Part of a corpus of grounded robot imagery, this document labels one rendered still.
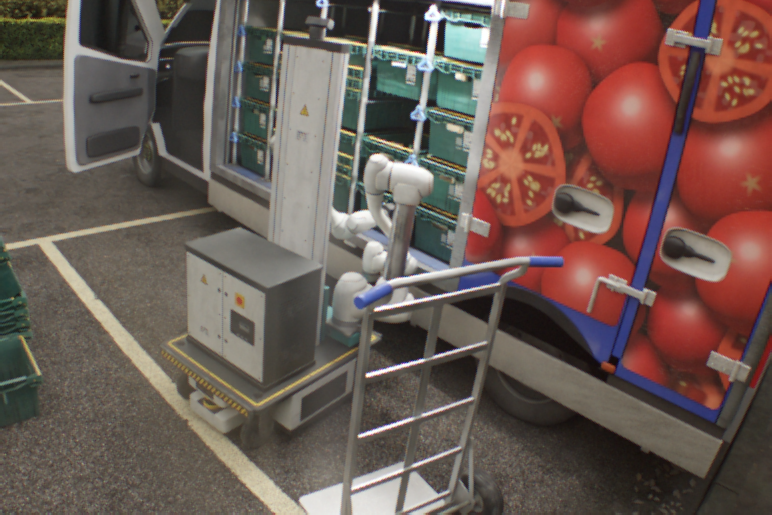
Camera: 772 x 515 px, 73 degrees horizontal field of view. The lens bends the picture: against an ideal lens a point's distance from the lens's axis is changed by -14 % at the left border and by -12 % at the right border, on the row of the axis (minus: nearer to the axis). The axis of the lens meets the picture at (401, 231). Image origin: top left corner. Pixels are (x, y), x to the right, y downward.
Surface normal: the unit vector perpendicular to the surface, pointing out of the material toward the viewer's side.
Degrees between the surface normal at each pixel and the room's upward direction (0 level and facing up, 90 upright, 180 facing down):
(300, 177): 90
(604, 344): 90
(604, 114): 90
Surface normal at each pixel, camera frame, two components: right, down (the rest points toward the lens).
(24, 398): 0.69, 0.39
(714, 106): -0.67, 0.18
